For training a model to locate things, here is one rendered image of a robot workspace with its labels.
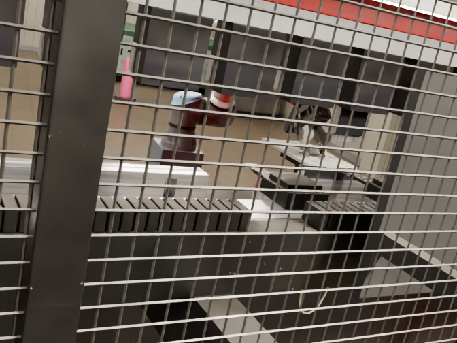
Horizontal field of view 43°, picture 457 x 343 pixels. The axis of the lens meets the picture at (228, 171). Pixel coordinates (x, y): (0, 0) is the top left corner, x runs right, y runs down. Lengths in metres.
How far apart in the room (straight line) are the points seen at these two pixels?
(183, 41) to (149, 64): 0.09
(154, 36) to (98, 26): 0.81
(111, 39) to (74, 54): 0.03
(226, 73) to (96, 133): 0.90
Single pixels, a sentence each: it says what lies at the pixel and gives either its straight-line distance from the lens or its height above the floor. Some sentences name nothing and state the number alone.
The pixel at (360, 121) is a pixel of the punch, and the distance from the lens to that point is 1.69.
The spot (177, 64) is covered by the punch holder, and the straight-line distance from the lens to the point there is 1.32.
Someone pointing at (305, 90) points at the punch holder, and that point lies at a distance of 1.51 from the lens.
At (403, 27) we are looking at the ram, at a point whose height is 1.41.
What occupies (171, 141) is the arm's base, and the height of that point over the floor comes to 0.80.
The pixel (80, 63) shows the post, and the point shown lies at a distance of 0.49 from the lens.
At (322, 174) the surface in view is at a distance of 1.66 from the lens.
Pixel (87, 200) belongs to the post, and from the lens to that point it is 0.52.
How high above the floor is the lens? 1.37
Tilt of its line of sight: 15 degrees down
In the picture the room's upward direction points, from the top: 12 degrees clockwise
